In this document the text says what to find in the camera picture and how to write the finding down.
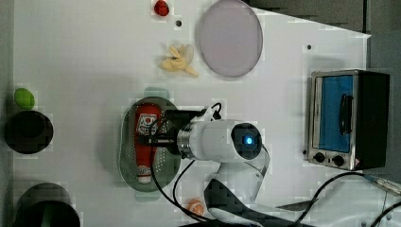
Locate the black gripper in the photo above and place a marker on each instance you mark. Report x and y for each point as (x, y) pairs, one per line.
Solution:
(177, 120)

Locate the red ketchup bottle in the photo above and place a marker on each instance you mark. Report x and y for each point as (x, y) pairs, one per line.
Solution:
(145, 124)

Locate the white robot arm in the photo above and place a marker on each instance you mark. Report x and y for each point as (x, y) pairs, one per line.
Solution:
(242, 159)

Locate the green oval strainer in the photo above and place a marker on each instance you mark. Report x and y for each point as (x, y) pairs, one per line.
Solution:
(165, 165)

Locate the peeled toy banana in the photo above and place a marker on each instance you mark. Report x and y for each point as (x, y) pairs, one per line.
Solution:
(180, 60)

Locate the orange slice toy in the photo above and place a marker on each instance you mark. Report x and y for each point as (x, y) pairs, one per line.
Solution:
(196, 206)

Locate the grey round plate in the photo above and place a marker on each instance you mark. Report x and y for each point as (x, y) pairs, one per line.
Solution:
(231, 38)

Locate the red toy strawberry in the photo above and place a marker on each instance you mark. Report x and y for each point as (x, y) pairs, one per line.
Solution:
(161, 8)

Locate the black round cup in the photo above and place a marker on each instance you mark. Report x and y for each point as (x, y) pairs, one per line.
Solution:
(28, 132)

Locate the black cylindrical container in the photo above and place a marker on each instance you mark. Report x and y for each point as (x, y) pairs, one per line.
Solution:
(46, 205)

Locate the green toy fruit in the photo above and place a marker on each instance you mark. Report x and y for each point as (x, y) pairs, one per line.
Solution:
(24, 99)

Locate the silver toaster oven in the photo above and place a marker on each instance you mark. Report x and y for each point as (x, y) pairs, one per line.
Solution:
(348, 119)

